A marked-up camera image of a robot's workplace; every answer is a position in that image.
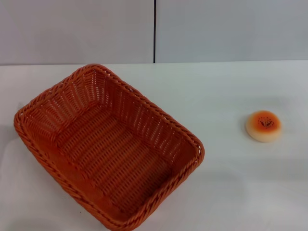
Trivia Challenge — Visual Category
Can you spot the round sesame bread bun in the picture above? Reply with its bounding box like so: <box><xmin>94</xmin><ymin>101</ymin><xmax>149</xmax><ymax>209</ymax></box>
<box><xmin>245</xmin><ymin>110</ymin><xmax>282</xmax><ymax>143</ymax></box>

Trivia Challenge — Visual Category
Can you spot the orange woven plastic basket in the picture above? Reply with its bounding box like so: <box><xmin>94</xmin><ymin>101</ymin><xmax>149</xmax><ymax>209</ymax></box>
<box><xmin>13</xmin><ymin>64</ymin><xmax>205</xmax><ymax>231</ymax></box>

